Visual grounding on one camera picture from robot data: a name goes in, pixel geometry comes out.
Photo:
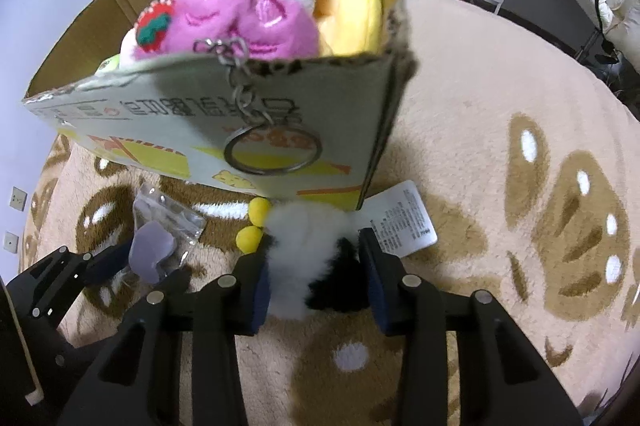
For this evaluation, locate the black and white plush toy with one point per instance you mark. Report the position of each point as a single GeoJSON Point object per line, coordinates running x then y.
{"type": "Point", "coordinates": [305, 246]}

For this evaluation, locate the wall socket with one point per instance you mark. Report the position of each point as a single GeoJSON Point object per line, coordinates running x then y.
{"type": "Point", "coordinates": [10, 242]}
{"type": "Point", "coordinates": [17, 198]}

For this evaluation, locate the printed cardboard box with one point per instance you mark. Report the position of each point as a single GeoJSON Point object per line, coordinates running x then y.
{"type": "Point", "coordinates": [150, 116]}

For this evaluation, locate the clear pouch with purple item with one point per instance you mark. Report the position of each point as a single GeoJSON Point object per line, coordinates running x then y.
{"type": "Point", "coordinates": [165, 211]}

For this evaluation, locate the yellow plush dog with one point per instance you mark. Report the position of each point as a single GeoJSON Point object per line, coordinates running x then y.
{"type": "Point", "coordinates": [350, 21]}

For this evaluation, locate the green tissue pack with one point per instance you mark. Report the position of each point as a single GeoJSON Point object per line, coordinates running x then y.
{"type": "Point", "coordinates": [109, 65]}

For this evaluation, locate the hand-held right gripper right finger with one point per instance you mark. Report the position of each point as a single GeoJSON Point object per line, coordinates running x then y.
{"type": "Point", "coordinates": [376, 296]}

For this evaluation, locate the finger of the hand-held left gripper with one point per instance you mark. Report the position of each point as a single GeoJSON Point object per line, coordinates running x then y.
{"type": "Point", "coordinates": [107, 258]}
{"type": "Point", "coordinates": [176, 280]}

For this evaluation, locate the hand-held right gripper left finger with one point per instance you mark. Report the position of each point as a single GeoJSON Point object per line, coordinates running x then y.
{"type": "Point", "coordinates": [260, 296]}

